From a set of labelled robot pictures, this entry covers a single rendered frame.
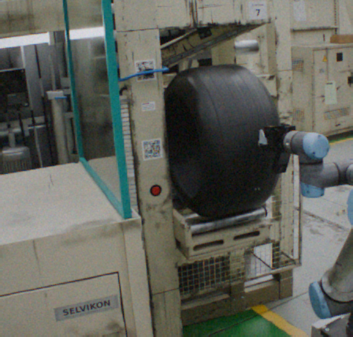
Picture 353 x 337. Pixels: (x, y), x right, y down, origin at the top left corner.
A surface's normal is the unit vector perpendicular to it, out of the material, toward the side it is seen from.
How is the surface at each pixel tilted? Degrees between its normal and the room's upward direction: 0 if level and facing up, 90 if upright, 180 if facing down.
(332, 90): 90
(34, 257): 90
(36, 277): 90
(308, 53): 90
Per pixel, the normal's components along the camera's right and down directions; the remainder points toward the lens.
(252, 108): 0.26, -0.31
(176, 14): 0.35, 0.23
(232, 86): 0.15, -0.62
